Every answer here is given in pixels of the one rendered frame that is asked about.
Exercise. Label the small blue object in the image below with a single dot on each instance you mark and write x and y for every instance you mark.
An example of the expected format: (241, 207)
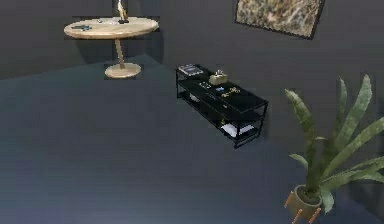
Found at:
(219, 89)

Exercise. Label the black low shelf table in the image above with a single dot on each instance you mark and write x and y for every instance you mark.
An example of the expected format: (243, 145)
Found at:
(230, 103)

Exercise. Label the gold statuette on black base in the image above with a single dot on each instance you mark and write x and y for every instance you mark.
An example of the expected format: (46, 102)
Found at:
(122, 13)

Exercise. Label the white paper stack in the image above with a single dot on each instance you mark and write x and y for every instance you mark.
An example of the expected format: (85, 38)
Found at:
(235, 129)

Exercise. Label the round wooden pedestal table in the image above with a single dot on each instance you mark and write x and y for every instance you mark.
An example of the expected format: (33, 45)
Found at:
(113, 29)

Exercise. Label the framed mottled wall picture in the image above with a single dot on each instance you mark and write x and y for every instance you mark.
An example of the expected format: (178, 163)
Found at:
(279, 15)

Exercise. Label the green potted house plant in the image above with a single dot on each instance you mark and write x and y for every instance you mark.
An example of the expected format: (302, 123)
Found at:
(328, 160)

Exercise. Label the teal flat object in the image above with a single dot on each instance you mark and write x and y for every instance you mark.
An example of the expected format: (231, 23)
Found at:
(82, 27)

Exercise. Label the gold keys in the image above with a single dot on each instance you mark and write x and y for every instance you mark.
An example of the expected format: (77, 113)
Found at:
(230, 92)

